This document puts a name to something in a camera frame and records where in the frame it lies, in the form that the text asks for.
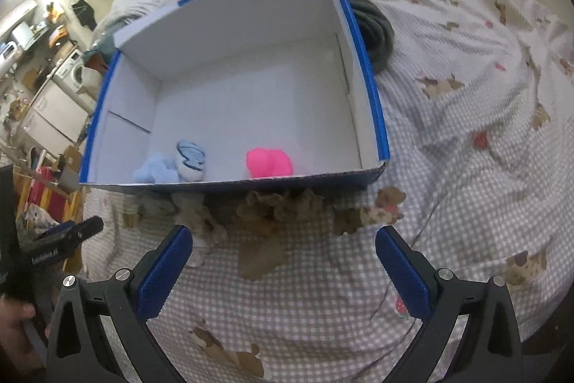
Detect small brown cardboard box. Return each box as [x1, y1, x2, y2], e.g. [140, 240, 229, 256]
[56, 146, 84, 193]

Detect person's left hand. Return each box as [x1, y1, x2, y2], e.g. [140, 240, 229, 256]
[0, 298, 48, 370]

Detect light blue plush toy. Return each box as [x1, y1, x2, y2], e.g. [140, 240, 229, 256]
[133, 139, 208, 185]

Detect teal pillow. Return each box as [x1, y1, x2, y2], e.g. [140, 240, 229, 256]
[85, 34, 121, 74]

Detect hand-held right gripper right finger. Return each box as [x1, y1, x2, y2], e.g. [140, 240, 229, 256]
[376, 225, 525, 383]

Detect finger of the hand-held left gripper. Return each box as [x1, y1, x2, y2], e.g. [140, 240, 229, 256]
[65, 216, 105, 244]
[33, 220, 76, 241]

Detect white cabinet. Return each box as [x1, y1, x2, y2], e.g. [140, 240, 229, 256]
[20, 80, 90, 157]

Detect pink plush toy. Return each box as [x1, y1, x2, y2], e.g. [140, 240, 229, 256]
[246, 147, 294, 179]

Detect white cardboard box blue tape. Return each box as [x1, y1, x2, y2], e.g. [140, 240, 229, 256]
[78, 0, 390, 197]

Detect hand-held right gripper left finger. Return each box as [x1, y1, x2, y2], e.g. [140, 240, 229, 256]
[45, 225, 193, 383]

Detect white microwave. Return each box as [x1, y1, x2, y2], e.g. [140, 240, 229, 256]
[0, 41, 22, 63]

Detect checked bear print blanket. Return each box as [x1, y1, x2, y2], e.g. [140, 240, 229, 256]
[83, 0, 574, 383]

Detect floral ruffled cloth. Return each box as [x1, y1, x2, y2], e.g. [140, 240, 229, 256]
[236, 188, 326, 232]

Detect dark grey ring cushion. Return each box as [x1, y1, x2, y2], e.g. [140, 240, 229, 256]
[346, 0, 396, 75]

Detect black hanging garment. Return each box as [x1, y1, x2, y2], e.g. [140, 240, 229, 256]
[72, 0, 98, 31]

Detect white and brown plush toy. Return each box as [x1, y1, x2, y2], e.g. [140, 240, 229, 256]
[173, 191, 229, 268]

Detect white washing machine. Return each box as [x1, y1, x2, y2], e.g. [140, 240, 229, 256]
[53, 50, 98, 102]

